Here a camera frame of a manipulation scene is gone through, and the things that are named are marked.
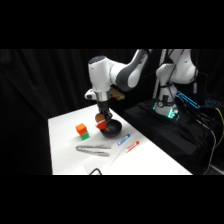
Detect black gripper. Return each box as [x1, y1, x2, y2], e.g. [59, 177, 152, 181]
[96, 99, 114, 133]

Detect black bowl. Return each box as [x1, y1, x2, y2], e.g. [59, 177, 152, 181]
[99, 120, 123, 139]

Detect blue marker pen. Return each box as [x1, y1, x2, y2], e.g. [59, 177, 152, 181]
[116, 133, 131, 147]

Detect orange block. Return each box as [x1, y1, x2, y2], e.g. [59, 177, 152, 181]
[75, 122, 88, 135]

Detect green block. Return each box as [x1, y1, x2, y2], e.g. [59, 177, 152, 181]
[79, 131, 91, 141]

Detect grey metal tongs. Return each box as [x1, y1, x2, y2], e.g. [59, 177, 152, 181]
[75, 143, 112, 158]

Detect red marker pen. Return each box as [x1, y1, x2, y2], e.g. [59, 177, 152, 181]
[124, 140, 141, 153]

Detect black cloth-covered stand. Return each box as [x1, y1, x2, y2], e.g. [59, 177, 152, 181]
[122, 99, 216, 175]

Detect green status light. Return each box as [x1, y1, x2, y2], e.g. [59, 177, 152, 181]
[151, 99, 181, 122]

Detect black curtain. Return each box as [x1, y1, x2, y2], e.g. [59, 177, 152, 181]
[0, 49, 224, 175]

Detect blue lit strip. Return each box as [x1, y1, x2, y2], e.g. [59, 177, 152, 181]
[175, 89, 202, 110]

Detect tan wrist camera mount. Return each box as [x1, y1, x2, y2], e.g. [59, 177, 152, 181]
[110, 86, 127, 101]

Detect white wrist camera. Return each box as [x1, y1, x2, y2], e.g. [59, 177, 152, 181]
[84, 88, 97, 101]

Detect black cable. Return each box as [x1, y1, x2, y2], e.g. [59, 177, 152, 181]
[87, 167, 103, 175]

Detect yellow cable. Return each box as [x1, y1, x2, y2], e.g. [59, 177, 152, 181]
[213, 107, 224, 144]

